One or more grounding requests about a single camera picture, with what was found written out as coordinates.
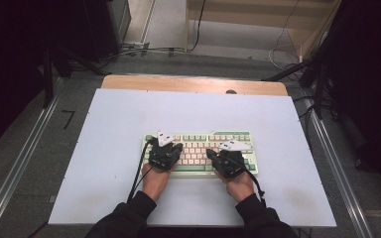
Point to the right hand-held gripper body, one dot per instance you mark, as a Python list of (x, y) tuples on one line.
[(231, 163)]

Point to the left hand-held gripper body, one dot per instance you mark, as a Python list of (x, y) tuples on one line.
[(162, 155)]

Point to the green and pink keyboard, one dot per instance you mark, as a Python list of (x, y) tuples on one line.
[(198, 148)]

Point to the person's right hand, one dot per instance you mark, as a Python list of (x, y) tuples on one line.
[(239, 188)]

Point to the person's left hand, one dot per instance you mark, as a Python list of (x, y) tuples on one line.
[(155, 181)]

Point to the white board sheet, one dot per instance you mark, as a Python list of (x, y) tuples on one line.
[(191, 109)]

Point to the dark round table grommet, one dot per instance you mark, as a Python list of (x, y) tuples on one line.
[(231, 92)]

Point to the wooden table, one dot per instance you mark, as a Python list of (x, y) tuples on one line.
[(178, 84)]

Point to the black tripod stand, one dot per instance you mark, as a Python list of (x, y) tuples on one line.
[(319, 95)]

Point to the small metal floor plate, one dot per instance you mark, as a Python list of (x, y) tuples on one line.
[(52, 198)]

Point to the light wooden shelf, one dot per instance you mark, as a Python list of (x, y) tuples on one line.
[(244, 20)]

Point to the dark cabinet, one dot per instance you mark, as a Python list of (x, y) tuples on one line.
[(112, 26)]

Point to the black curtain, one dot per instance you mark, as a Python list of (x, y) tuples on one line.
[(10, 66), (370, 82)]

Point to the metal floor rail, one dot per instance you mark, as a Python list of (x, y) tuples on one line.
[(21, 165), (348, 198)]

